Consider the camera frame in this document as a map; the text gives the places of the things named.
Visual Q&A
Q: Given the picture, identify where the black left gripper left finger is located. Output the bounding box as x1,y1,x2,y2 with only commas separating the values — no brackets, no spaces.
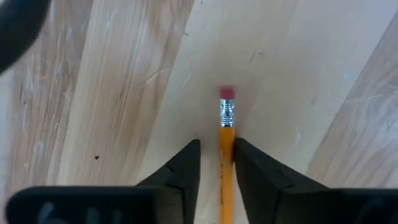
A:
135,139,201,224

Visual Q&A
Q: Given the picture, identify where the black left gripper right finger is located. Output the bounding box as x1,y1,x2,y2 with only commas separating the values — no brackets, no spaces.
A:
233,138,330,224

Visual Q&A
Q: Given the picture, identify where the orange pencil red eraser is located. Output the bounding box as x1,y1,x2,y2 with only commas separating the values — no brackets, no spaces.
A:
218,85,236,224

